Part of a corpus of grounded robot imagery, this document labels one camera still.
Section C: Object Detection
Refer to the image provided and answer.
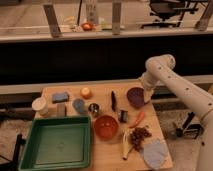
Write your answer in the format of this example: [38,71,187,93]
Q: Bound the purple bowl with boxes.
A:
[126,87,145,108]

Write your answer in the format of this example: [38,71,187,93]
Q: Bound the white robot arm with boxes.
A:
[139,54,213,171]

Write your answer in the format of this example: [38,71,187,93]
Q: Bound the green plastic tray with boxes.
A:
[19,116,91,171]

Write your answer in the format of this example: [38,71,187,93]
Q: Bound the orange fruit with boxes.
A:
[80,87,92,99]

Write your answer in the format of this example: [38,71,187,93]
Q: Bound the small metal cup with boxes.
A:
[89,103,99,117]

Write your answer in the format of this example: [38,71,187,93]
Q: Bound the small black box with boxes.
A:
[118,110,128,123]

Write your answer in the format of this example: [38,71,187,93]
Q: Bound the orange bowl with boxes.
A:
[93,115,119,141]

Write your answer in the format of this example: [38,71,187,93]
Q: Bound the small wooden block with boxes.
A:
[57,103,67,117]

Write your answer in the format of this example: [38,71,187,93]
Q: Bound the blue sponge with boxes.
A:
[52,92,69,103]

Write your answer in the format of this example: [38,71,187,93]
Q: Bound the yellow banana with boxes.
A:
[122,130,132,160]

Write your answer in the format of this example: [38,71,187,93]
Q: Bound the bunch of brown grapes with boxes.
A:
[130,127,152,151]

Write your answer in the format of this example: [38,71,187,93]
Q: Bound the red round object on shelf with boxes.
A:
[81,22,94,31]

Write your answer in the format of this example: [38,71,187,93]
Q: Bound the white lidded cup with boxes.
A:
[32,97,48,116]

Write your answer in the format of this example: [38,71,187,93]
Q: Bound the blue grey cloth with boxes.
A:
[142,139,168,170]

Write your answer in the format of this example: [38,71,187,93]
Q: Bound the black office chair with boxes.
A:
[142,0,208,28]

